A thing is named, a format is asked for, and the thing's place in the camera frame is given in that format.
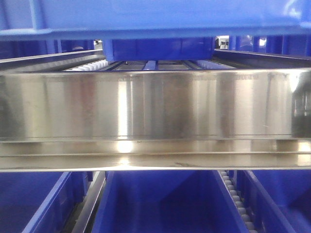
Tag large blue plastic bin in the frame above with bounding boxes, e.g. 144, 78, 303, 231
0, 0, 311, 59

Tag upper shelf roller tracks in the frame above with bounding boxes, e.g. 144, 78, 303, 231
0, 50, 311, 72

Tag right white roller track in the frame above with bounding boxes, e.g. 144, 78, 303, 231
218, 170, 258, 233

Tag blue bin lower centre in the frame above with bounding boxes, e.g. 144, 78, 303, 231
92, 170, 248, 233

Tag blue bin lower right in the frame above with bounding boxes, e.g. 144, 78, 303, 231
233, 170, 311, 233

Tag blue bin lower left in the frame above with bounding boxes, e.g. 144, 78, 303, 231
0, 172, 93, 233

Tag stainless steel shelf rail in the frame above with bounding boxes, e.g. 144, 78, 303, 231
0, 68, 311, 171

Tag left roller track rail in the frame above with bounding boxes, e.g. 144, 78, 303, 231
62, 171, 105, 233

